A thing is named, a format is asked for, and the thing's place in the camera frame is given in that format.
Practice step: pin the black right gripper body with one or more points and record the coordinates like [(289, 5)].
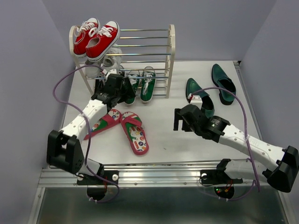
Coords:
[(185, 126)]

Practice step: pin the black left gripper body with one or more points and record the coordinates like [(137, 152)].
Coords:
[(124, 94)]

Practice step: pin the green canvas sneaker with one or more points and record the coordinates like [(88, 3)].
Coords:
[(134, 80), (148, 84)]

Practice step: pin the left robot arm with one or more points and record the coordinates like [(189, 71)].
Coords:
[(64, 147)]

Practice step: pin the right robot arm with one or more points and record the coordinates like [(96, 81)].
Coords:
[(274, 165)]

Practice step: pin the cream shoe rack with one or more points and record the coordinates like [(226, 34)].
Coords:
[(147, 50)]

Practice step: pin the black sneaker left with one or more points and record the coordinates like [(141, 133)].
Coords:
[(99, 83)]

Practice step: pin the dark green loafer near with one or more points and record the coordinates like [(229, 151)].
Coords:
[(193, 88)]

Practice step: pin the dark green loafer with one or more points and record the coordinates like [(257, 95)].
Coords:
[(220, 79), (193, 88)]

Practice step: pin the white sneaker right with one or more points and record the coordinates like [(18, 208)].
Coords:
[(112, 59)]

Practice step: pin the white sneaker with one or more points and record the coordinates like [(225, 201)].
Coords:
[(94, 69), (112, 59)]

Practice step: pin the pink slide sandal left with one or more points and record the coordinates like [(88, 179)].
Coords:
[(108, 121)]

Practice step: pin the pink slide sandal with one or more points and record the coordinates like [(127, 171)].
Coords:
[(133, 128), (108, 121)]

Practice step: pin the white sneaker left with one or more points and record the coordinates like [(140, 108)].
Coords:
[(94, 69)]

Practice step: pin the pink slide sandal right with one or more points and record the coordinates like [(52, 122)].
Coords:
[(133, 128)]

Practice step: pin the dark green loafer far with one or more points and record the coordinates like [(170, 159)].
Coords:
[(220, 79)]

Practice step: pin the red sneaker right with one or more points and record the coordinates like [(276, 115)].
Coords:
[(102, 39)]

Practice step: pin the red sneaker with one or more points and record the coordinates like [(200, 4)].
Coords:
[(102, 39), (83, 35)]

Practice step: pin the red sneaker left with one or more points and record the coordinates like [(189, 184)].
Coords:
[(83, 35)]

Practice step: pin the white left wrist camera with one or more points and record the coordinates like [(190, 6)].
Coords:
[(112, 71)]

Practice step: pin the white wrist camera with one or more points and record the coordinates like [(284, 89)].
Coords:
[(195, 100), (112, 71)]

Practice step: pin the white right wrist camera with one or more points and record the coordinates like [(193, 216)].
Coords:
[(195, 100)]

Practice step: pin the aluminium table edge rail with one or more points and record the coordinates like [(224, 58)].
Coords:
[(144, 176)]

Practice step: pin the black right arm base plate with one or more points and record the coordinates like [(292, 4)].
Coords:
[(217, 175)]

